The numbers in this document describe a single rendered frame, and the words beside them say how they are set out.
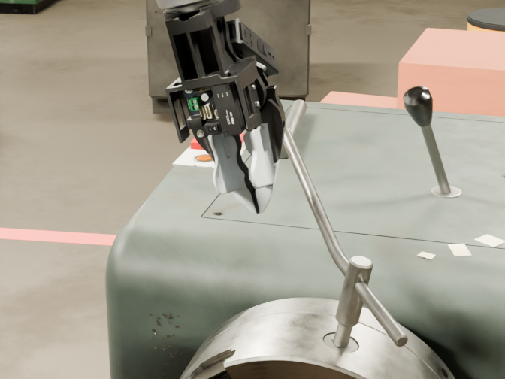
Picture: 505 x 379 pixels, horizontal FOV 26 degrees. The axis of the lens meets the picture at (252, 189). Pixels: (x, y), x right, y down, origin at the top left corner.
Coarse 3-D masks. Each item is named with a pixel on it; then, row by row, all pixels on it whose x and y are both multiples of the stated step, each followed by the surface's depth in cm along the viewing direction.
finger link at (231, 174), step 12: (216, 144) 103; (228, 144) 105; (240, 144) 106; (216, 156) 103; (228, 156) 105; (240, 156) 106; (216, 168) 102; (228, 168) 105; (240, 168) 105; (216, 180) 102; (228, 180) 104; (240, 180) 106; (228, 192) 104; (240, 192) 106; (252, 192) 106; (252, 204) 106
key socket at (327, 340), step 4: (328, 336) 102; (332, 336) 102; (324, 340) 101; (328, 340) 101; (352, 340) 102; (328, 344) 101; (332, 344) 101; (352, 344) 102; (356, 344) 102; (332, 348) 100; (336, 348) 100; (340, 348) 101; (344, 348) 101; (348, 348) 101; (352, 348) 101; (356, 348) 101; (344, 352) 100; (348, 352) 100
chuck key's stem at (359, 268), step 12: (348, 264) 98; (360, 264) 97; (372, 264) 98; (348, 276) 98; (360, 276) 97; (348, 288) 98; (348, 300) 99; (360, 300) 99; (336, 312) 100; (348, 312) 99; (360, 312) 99; (348, 324) 99; (336, 336) 101; (348, 336) 100
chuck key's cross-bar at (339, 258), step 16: (288, 144) 114; (304, 176) 110; (304, 192) 109; (320, 208) 107; (320, 224) 106; (336, 240) 104; (336, 256) 102; (368, 288) 97; (368, 304) 95; (384, 320) 92; (400, 336) 90
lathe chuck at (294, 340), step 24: (216, 336) 110; (240, 336) 105; (264, 336) 103; (288, 336) 102; (312, 336) 102; (360, 336) 103; (384, 336) 105; (192, 360) 110; (216, 360) 104; (240, 360) 100; (264, 360) 99; (288, 360) 98; (312, 360) 98; (336, 360) 98; (360, 360) 99; (384, 360) 101; (408, 360) 103
